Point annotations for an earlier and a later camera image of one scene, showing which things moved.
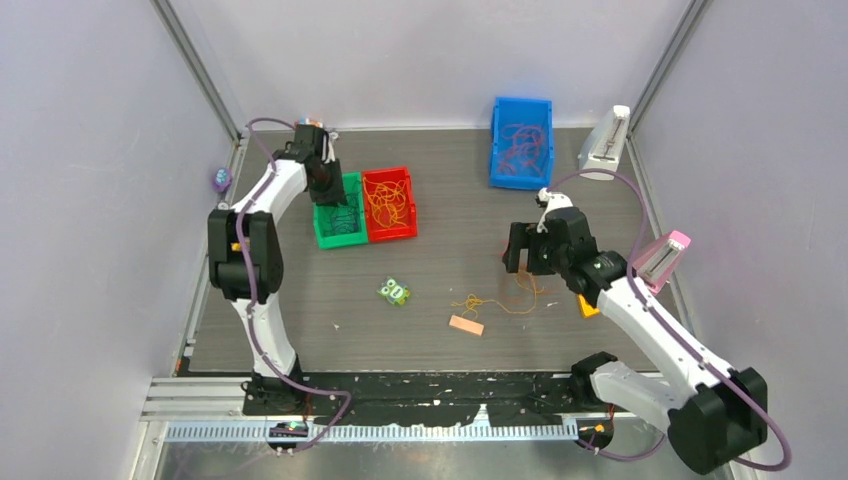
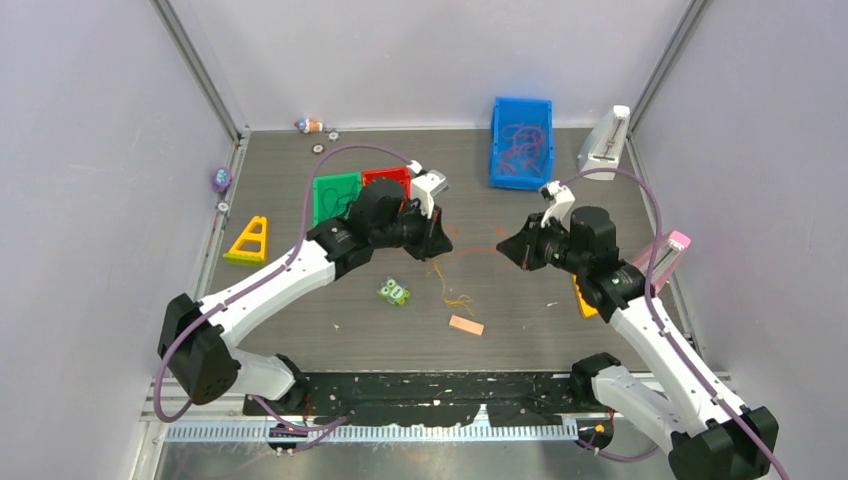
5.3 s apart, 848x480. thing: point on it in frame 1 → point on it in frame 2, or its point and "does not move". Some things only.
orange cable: x=525 y=151 does not move
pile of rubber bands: x=525 y=149 does not move
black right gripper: x=525 y=237 does not move
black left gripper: x=336 y=194 → x=437 y=240
